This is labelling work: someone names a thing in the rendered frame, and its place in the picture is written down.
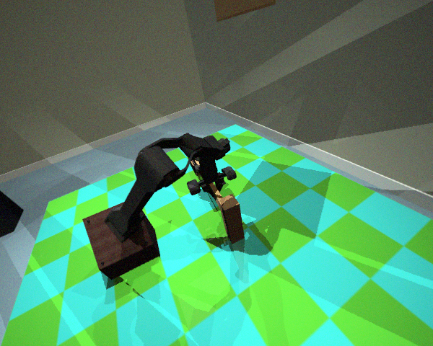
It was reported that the long wooden rail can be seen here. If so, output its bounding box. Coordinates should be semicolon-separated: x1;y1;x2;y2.
193;160;222;206

